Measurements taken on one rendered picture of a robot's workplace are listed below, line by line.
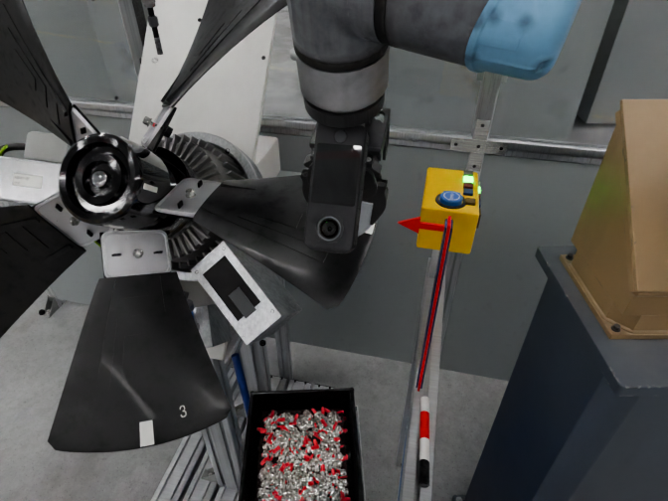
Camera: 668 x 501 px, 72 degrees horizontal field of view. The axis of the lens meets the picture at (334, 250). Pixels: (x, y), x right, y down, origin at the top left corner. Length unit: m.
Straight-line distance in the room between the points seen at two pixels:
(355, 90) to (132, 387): 0.49
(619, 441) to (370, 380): 1.16
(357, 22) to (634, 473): 0.86
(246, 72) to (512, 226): 0.88
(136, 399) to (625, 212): 0.71
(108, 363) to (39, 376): 1.54
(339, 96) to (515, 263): 1.21
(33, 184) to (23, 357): 1.45
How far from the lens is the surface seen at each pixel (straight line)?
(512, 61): 0.31
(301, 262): 0.55
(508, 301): 1.63
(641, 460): 0.96
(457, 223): 0.85
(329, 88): 0.38
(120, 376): 0.69
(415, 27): 0.31
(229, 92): 0.94
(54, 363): 2.24
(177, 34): 1.03
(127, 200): 0.63
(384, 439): 1.75
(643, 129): 0.78
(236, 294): 0.72
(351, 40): 0.35
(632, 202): 0.74
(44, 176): 0.95
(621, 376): 0.75
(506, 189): 1.38
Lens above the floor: 1.51
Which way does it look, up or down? 38 degrees down
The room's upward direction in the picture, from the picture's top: straight up
